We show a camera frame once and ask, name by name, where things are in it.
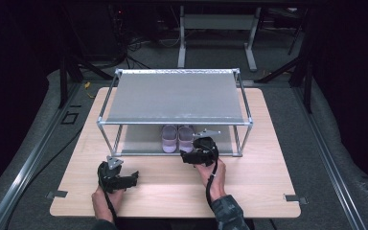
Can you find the black metal stand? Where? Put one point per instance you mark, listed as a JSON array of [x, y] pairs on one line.
[[64, 80], [306, 80]]

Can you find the aluminium floor rail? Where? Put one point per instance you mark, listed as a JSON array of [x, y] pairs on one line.
[[332, 166], [28, 166]]

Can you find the person's right hand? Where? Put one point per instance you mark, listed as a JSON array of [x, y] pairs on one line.
[[215, 180]]

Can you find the person's left hand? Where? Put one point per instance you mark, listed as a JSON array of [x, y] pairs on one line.
[[103, 204]]

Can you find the grey metal desk frame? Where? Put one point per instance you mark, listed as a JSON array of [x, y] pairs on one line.
[[218, 22]]

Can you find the purple sandal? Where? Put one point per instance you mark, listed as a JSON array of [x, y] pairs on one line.
[[185, 139], [169, 139]]

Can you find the grey metal shoe rack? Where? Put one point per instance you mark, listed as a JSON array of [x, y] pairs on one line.
[[175, 99]]

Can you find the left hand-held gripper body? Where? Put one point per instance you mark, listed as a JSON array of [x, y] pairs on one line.
[[110, 179]]

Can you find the grey tape piece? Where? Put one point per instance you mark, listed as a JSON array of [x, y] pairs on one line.
[[57, 194], [295, 198]]

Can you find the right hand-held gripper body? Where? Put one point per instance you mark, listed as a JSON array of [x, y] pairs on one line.
[[206, 150]]

